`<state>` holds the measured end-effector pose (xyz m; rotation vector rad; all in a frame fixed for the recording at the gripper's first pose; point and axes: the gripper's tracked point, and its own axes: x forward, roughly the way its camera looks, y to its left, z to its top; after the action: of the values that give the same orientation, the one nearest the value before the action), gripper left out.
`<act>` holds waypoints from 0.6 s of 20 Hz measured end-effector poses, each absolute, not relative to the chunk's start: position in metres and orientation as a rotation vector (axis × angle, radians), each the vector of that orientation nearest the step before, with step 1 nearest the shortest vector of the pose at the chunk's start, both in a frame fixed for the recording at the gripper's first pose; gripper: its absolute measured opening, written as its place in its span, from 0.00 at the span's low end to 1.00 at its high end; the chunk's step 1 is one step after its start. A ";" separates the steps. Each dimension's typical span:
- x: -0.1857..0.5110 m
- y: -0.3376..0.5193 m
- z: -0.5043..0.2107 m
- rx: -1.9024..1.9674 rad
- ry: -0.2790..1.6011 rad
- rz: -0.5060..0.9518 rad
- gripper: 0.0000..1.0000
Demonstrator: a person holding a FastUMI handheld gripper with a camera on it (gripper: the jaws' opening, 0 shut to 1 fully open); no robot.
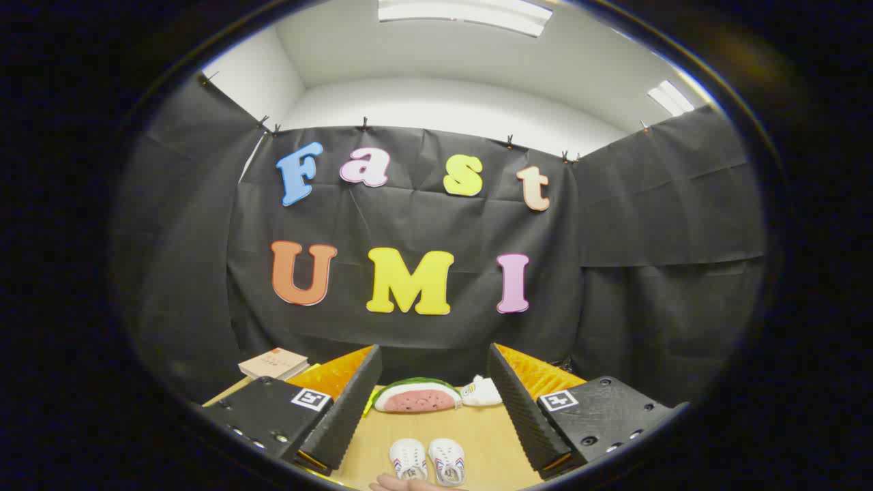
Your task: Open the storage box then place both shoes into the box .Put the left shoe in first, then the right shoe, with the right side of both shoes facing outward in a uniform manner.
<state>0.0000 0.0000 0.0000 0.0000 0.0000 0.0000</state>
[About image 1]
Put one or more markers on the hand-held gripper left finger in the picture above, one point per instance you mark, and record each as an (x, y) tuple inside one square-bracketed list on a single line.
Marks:
[(341, 423)]

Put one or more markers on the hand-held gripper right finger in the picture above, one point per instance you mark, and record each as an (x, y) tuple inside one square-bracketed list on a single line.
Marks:
[(525, 416)]

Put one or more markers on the white canvas shoe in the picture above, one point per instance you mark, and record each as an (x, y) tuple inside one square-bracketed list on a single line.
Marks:
[(408, 458), (447, 460)]

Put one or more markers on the white plush toy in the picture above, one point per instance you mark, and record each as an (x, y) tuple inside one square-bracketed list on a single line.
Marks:
[(484, 393)]

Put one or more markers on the watermelon slice plush toy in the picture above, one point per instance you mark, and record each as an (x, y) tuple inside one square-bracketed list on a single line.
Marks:
[(416, 399)]

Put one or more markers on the tan book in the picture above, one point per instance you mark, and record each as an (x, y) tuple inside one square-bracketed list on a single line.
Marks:
[(273, 363)]

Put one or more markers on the row of small black clips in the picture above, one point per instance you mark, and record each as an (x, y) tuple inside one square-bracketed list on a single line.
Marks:
[(365, 125)]

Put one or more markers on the ceiling light panel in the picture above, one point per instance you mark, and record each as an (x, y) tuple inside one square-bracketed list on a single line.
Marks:
[(672, 97), (464, 13)]

